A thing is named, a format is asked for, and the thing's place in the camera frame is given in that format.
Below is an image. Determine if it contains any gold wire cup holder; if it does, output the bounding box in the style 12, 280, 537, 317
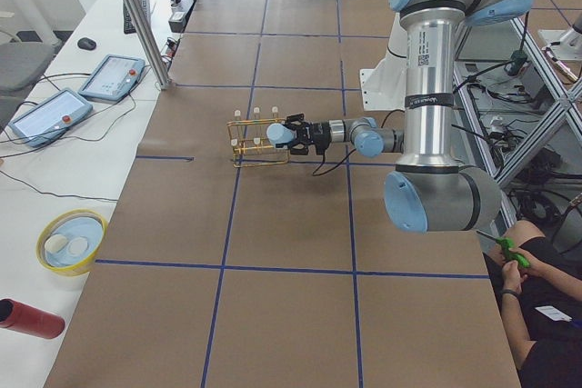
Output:
226, 106, 289, 168

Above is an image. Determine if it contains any operator forearm with black band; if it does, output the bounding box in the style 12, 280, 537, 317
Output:
501, 289, 536, 369

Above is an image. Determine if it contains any yellow bowl with blue plate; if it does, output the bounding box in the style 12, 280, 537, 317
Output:
36, 209, 108, 276

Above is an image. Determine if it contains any grey office chair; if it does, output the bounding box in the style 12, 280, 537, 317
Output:
1, 42, 55, 128

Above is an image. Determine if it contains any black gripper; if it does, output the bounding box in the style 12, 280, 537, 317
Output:
284, 114, 331, 155

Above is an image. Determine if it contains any red cylindrical bottle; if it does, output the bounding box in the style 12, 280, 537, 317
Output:
1, 298, 65, 339

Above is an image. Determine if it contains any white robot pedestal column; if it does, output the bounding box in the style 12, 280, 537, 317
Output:
360, 16, 436, 111

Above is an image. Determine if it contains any aluminium frame post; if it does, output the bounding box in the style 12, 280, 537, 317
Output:
123, 0, 171, 90

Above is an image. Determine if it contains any operator hand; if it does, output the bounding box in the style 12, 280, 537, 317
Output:
502, 247, 547, 294

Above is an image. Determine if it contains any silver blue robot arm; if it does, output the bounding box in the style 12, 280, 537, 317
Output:
266, 0, 534, 233

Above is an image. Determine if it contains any black keyboard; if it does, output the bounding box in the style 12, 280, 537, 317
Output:
122, 0, 152, 35

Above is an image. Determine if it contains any far blue teach pendant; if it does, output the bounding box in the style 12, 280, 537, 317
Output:
78, 55, 146, 103

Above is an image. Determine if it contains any blue teach pendant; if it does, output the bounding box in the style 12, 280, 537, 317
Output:
78, 55, 146, 103
8, 88, 93, 147

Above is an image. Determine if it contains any light blue plastic cup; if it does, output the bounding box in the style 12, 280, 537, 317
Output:
266, 123, 296, 148

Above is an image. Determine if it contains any near blue teach pendant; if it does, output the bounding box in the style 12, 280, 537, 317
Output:
8, 88, 93, 147

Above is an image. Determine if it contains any black computer mouse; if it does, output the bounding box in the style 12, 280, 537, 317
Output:
77, 37, 97, 51

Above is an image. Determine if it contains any green handheld tool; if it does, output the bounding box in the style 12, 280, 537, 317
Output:
477, 230, 530, 268

